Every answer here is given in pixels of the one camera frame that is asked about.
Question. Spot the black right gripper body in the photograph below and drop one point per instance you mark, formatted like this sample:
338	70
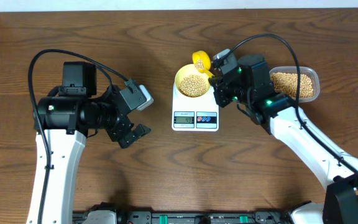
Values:
226	94

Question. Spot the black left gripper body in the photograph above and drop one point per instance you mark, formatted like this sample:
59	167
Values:
115	125

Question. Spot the yellow measuring scoop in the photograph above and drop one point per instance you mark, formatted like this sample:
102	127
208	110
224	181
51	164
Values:
207	62

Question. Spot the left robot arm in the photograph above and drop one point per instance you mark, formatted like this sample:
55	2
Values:
62	122

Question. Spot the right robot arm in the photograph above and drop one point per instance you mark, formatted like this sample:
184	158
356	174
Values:
247	82

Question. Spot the soybeans in scoop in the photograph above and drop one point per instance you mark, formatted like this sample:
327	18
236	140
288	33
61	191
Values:
199	64

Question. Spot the soybeans in bowl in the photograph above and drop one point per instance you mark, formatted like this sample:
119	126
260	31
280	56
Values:
193	86

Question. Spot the white digital kitchen scale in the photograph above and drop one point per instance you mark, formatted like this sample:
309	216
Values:
195	114

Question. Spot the yellow plastic bowl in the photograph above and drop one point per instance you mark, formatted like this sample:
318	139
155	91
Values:
188	70

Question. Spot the clear plastic container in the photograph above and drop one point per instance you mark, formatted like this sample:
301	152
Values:
303	70

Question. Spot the soybeans in container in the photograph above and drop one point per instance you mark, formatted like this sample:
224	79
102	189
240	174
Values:
288	82

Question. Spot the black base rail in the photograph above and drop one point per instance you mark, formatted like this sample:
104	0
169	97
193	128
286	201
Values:
111	213

